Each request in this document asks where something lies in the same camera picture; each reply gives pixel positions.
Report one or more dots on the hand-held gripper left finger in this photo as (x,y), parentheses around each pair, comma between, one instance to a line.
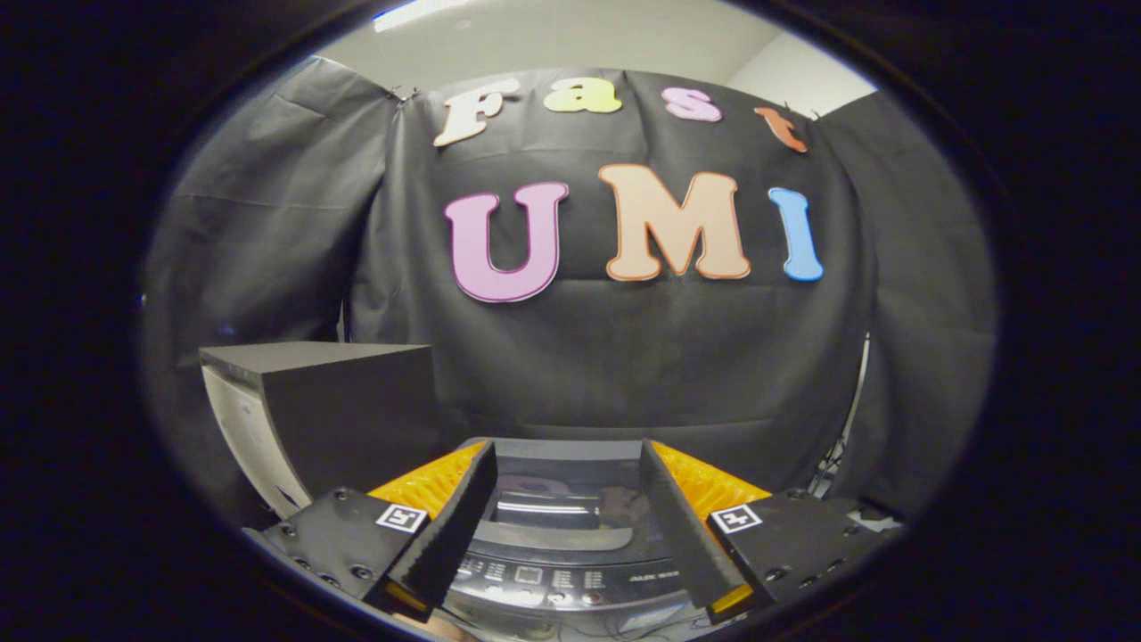
(450,535)

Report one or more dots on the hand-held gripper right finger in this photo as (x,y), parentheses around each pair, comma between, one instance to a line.
(682,535)

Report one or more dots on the dark washing machine lid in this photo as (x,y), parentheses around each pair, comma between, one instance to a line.
(570,495)

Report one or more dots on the grey washing machine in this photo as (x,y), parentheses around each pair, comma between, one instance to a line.
(570,580)

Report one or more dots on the dark cabinet with beige door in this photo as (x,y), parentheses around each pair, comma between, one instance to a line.
(357,410)

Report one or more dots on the black backdrop cloth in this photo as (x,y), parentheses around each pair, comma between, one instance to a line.
(642,357)

